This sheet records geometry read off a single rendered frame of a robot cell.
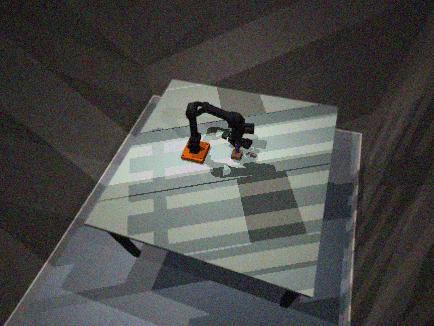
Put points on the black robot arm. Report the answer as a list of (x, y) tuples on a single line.
[(235, 121)]

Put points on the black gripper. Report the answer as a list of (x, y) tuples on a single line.
[(245, 143)]

